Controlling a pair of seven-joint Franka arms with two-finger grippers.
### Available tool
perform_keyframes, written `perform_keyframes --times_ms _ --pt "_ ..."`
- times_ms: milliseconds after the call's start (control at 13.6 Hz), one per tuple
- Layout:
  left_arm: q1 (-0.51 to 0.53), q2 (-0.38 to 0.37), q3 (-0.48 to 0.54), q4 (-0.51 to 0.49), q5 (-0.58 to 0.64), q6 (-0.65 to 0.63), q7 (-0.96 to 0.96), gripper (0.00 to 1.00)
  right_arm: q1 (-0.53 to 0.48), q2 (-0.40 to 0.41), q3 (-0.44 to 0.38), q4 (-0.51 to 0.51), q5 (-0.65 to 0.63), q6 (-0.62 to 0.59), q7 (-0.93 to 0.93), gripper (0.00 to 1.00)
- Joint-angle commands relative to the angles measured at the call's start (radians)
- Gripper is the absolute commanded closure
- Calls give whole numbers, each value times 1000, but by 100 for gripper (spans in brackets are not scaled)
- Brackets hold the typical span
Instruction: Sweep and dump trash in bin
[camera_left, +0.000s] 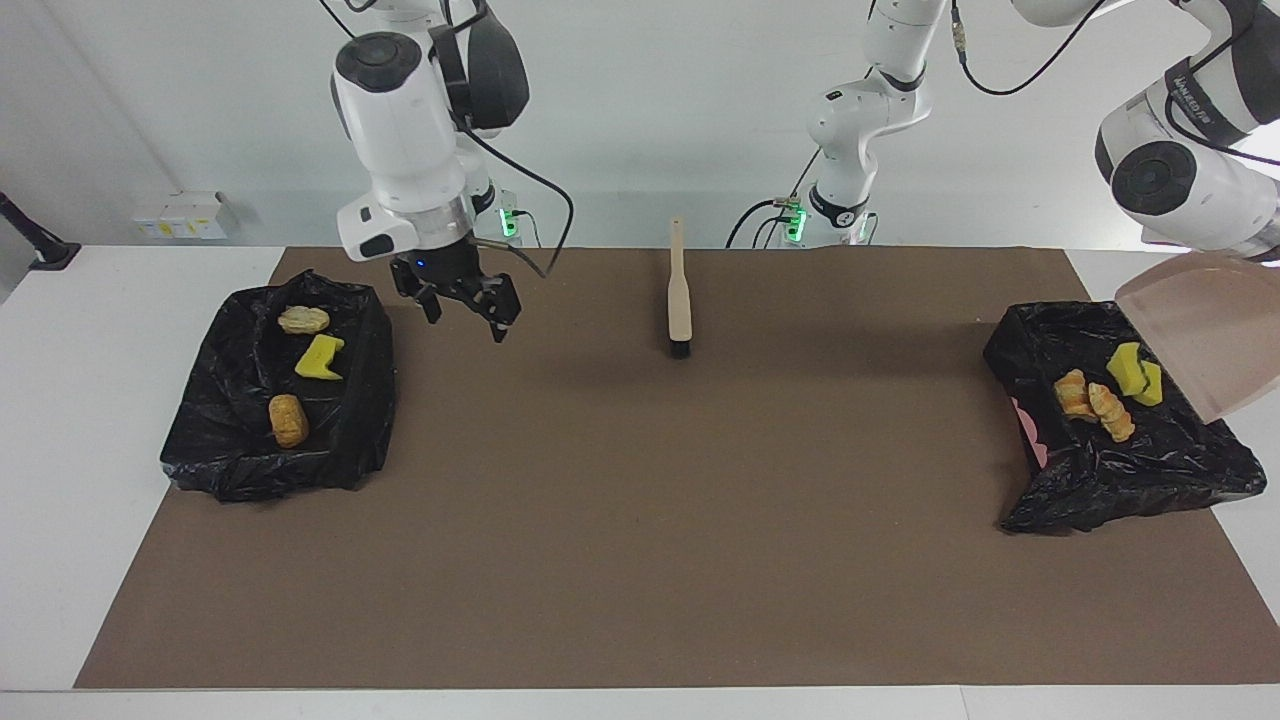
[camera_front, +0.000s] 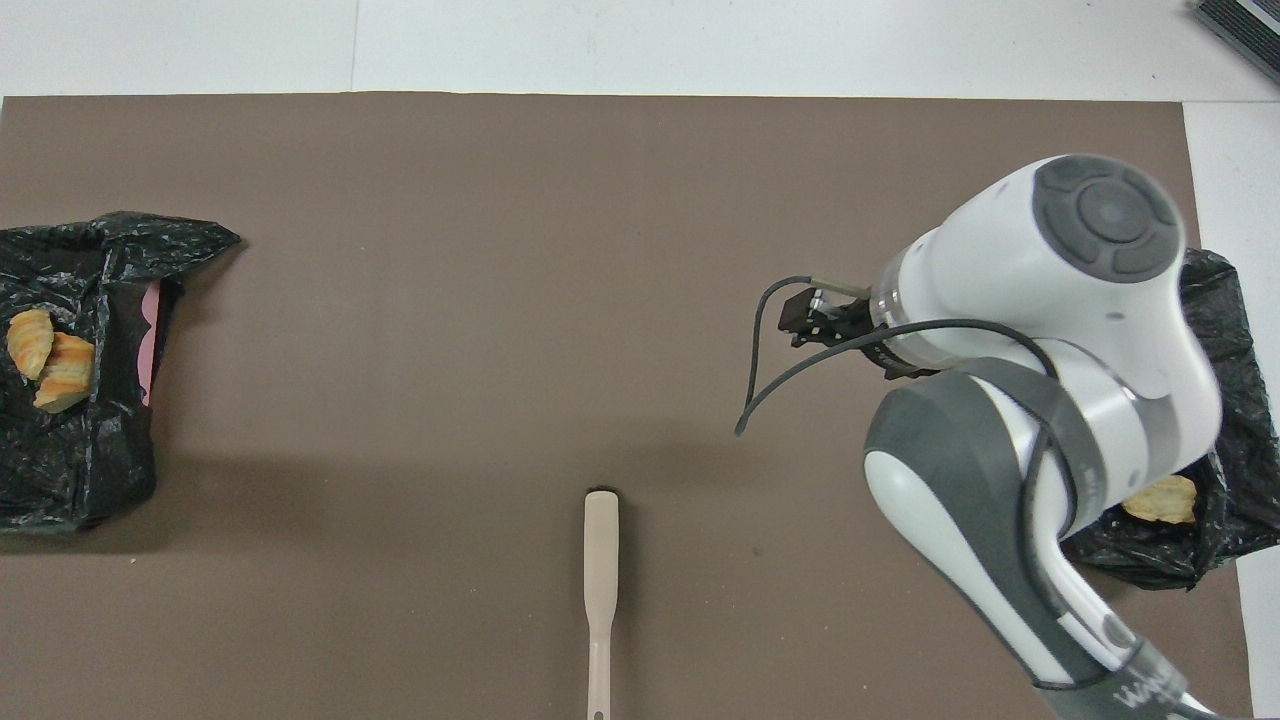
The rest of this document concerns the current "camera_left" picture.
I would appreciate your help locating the beige brush with black bristles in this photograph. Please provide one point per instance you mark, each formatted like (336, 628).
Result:
(680, 290)

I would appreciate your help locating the black bag bin, pink inside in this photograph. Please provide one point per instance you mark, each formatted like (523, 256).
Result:
(1140, 470)

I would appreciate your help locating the white wall socket box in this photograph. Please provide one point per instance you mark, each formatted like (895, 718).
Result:
(180, 215)

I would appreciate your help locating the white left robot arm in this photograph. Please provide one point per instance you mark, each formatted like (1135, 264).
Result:
(1190, 180)

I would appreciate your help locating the beige plastic dustpan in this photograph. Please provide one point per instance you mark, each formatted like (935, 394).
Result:
(1215, 335)

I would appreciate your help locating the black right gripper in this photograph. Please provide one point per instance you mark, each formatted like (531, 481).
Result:
(445, 272)

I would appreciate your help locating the black trash bag bin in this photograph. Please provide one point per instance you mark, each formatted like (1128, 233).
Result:
(240, 455)

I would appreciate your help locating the brown table mat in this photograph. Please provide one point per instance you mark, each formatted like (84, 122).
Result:
(700, 560)

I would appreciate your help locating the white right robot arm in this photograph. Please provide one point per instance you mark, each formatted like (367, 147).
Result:
(400, 130)

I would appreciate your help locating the yellow sponge piece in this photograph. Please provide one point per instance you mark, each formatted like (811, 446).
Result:
(1151, 386)
(320, 360)
(1125, 366)

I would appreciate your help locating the black angled stand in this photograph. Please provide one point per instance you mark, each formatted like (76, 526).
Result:
(55, 255)

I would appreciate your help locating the brown bread-like lump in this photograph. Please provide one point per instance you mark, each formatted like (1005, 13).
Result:
(288, 422)

